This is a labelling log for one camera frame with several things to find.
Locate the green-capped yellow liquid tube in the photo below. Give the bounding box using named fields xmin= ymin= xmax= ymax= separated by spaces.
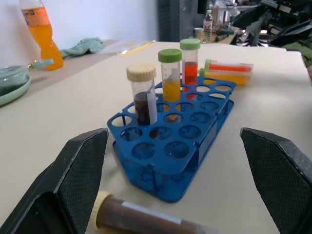
xmin=199 ymin=67 xmax=252 ymax=86
xmin=157 ymin=48 xmax=183 ymax=102

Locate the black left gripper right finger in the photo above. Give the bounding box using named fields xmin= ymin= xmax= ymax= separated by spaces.
xmin=239 ymin=126 xmax=312 ymax=234

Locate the cream-capped brown liquid tube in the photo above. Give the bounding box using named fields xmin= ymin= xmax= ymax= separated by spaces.
xmin=91 ymin=190 xmax=220 ymax=234
xmin=126 ymin=63 xmax=157 ymax=126

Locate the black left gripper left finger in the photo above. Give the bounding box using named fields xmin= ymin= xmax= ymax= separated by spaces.
xmin=0 ymin=127 xmax=109 ymax=234

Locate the blue test tube rack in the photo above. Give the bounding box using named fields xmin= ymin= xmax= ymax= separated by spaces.
xmin=106 ymin=76 xmax=237 ymax=203

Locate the green-capped orange liquid tube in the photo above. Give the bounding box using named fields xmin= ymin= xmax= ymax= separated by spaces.
xmin=204 ymin=58 xmax=254 ymax=73

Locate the green-capped red liquid tube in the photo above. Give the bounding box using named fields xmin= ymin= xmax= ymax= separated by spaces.
xmin=179 ymin=38 xmax=201 ymax=86

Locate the mint green pan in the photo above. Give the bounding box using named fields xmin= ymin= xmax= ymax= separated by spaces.
xmin=0 ymin=58 xmax=55 ymax=107

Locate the clear water bottle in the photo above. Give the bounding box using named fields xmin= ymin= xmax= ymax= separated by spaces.
xmin=202 ymin=9 xmax=214 ymax=43

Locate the paper cup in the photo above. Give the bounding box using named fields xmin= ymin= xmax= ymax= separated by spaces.
xmin=194 ymin=27 xmax=205 ymax=41

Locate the clear plastic bag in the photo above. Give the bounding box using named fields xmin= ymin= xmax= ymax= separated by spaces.
xmin=102 ymin=39 xmax=156 ymax=57

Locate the orange soda bottle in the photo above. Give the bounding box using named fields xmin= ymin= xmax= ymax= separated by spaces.
xmin=19 ymin=0 xmax=64 ymax=71

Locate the green cloth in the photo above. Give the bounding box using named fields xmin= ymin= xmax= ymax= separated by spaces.
xmin=59 ymin=37 xmax=104 ymax=60

